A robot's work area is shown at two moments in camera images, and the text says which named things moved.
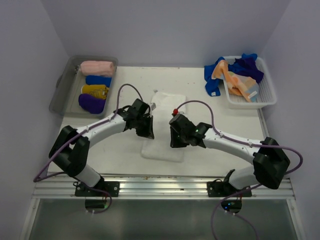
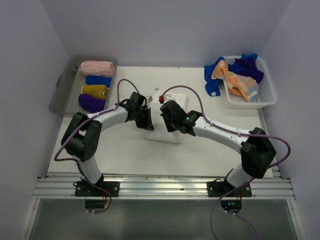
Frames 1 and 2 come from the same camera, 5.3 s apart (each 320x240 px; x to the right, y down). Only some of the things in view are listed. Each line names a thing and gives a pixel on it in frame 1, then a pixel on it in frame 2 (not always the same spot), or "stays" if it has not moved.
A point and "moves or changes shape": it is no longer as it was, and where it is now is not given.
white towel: x=159 y=147 moves or changes shape
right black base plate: x=219 y=188 stays
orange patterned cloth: x=237 y=84 stays
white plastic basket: x=266 y=94 stays
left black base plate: x=112 y=187 stays
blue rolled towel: x=94 y=79 stays
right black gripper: x=174 y=143 → x=170 y=128
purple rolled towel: x=91 y=104 stays
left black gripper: x=148 y=132 → x=147 y=124
